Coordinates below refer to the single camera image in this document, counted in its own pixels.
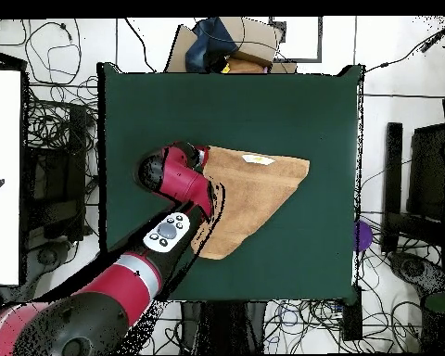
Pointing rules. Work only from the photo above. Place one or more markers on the black panel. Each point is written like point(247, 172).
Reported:
point(428, 167)

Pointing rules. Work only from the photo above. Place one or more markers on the dark blue garment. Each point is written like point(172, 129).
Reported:
point(207, 44)

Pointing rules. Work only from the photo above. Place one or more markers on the brown cardboard box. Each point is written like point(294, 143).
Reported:
point(256, 37)

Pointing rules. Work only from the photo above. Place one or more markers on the black power strip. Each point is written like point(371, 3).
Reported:
point(352, 319)

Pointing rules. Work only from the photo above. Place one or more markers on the black metal rack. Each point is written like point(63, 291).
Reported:
point(74, 148)

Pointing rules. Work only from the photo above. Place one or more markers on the black upright bar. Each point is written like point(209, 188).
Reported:
point(392, 167)

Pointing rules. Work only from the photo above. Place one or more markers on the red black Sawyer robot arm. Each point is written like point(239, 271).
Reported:
point(126, 289)

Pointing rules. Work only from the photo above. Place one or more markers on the purple round object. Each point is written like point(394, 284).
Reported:
point(364, 235)

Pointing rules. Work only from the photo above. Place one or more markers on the tan terry towel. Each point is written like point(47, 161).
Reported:
point(252, 189)

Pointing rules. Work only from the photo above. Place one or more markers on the black square floor frame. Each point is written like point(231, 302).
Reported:
point(320, 37)

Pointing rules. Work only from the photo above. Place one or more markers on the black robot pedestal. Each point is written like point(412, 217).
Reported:
point(222, 326)

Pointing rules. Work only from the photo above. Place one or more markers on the white board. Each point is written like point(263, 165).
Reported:
point(2, 148)

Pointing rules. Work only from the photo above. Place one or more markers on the dark green table cloth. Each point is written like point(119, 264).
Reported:
point(282, 104)

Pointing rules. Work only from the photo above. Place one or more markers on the grey stand base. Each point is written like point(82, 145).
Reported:
point(48, 256)
point(411, 269)

